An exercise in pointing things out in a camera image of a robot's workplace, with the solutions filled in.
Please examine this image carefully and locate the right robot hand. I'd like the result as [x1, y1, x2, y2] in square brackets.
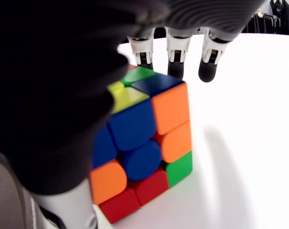
[0, 0, 267, 229]

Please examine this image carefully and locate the black stands cluster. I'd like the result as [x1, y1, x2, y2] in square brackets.
[242, 0, 289, 36]

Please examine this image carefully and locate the multicoloured Rubik's cube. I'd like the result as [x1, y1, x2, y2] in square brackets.
[89, 65, 193, 225]

